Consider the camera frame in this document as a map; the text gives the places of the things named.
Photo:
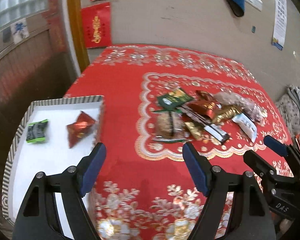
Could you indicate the striped white tray box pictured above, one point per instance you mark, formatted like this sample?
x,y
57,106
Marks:
x,y
53,156

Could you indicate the dark red small packet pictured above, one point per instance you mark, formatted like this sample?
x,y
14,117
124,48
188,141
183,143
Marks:
x,y
203,95

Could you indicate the white wall switch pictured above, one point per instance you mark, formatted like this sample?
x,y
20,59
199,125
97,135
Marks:
x,y
258,4

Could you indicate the black white long bar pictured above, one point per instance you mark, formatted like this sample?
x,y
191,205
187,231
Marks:
x,y
206,124

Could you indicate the white wall notice paper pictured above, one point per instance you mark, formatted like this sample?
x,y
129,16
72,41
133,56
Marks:
x,y
280,24

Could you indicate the red pyramid snack packet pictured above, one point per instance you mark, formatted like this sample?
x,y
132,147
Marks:
x,y
80,128

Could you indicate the floral fabric pile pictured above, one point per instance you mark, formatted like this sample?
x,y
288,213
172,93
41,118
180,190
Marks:
x,y
289,108

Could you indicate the clear bag brown snacks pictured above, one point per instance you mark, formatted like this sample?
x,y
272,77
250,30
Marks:
x,y
254,111

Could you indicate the small gold candy packet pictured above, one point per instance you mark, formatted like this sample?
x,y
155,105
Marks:
x,y
194,130

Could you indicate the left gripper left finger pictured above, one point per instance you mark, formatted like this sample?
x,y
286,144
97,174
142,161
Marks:
x,y
38,215

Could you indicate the wooden door frame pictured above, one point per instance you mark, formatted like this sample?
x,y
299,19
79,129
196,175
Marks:
x,y
74,12

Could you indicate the green black snack packet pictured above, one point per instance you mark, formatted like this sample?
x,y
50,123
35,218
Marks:
x,y
36,132

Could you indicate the round cake clear wrapper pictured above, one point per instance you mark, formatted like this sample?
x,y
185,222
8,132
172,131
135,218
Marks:
x,y
169,127

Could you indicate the dark green snack packet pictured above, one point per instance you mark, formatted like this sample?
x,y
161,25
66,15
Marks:
x,y
174,99

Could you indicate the long gold snack packet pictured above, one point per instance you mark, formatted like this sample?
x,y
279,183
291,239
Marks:
x,y
226,113

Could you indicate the red couplet poster lower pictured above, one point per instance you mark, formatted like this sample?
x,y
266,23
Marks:
x,y
96,23

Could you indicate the red gold snack packet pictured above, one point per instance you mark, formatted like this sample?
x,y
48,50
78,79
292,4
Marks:
x,y
205,108

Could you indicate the white blue snack packet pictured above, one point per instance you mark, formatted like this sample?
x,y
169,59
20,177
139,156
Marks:
x,y
246,125

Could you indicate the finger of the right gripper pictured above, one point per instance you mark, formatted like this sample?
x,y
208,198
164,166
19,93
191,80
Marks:
x,y
288,152
258,164

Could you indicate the blue white paper picture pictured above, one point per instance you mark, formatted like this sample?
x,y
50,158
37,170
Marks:
x,y
19,30

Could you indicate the red floral tablecloth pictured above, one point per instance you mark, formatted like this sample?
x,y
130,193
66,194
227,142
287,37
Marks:
x,y
145,190

